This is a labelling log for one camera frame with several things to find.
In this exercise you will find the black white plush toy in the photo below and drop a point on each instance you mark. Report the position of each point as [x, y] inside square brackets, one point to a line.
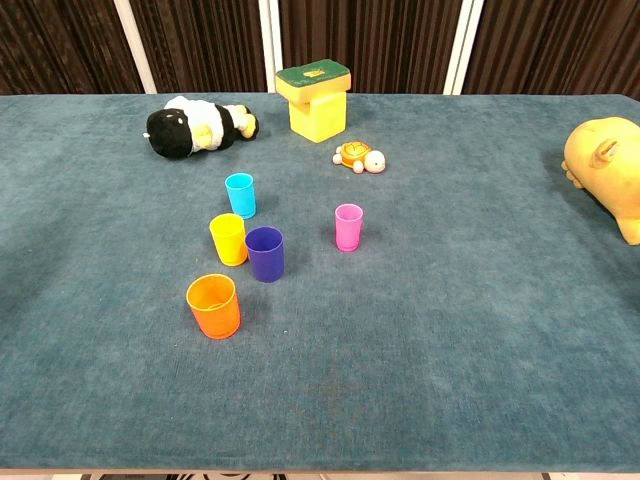
[175, 135]

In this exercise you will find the white partition post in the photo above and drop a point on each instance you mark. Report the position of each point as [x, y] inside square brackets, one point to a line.
[269, 40]
[135, 45]
[462, 45]

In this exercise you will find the teal table cloth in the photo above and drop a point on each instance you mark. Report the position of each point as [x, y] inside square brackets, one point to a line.
[400, 350]

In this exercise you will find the blue plastic cup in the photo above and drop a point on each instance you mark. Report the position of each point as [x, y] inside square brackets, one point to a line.
[241, 200]

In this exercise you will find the pink plastic cup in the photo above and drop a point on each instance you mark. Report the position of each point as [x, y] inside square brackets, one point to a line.
[348, 232]

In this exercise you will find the yellow plastic cup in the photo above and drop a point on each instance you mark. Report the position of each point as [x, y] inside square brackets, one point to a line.
[227, 245]

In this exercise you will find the orange plastic cup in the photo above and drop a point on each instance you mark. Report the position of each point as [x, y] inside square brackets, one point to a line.
[215, 315]

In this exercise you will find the purple plastic cup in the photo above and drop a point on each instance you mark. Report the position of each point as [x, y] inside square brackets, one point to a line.
[265, 260]

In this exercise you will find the yellow plush animal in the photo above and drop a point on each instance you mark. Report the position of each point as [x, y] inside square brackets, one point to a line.
[605, 170]

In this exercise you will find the orange turtle toy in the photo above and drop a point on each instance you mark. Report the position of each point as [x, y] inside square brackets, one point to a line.
[357, 156]

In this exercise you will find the dark brown pleated curtain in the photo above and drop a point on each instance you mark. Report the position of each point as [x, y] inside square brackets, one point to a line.
[370, 40]

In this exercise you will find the yellow foam block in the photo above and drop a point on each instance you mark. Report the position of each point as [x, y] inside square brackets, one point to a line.
[325, 120]

